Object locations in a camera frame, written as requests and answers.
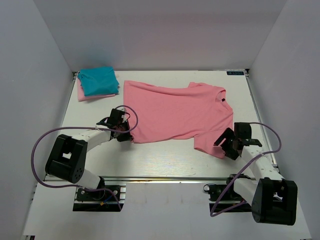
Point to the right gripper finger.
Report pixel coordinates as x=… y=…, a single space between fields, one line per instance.
x=232 y=150
x=225 y=138

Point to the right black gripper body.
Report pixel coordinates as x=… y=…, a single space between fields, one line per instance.
x=235 y=138

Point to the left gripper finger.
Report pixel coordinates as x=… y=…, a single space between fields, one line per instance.
x=127 y=128
x=124 y=137

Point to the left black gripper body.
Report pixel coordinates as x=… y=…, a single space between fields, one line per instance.
x=121 y=126

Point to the pink t shirt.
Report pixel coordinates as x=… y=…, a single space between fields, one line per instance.
x=199 y=112
x=90 y=87

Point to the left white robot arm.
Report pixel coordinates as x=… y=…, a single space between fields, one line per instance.
x=67 y=159

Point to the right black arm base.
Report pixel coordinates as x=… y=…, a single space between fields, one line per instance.
x=229 y=199

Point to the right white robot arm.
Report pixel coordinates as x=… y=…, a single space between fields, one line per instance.
x=272 y=198

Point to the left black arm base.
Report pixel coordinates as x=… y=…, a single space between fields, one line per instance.
x=100 y=201

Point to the folded teal t shirt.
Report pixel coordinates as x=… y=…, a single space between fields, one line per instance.
x=105 y=71

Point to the folded pink t shirt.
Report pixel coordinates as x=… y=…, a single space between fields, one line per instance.
x=90 y=87

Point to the blue table label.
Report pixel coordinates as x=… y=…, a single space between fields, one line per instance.
x=235 y=73

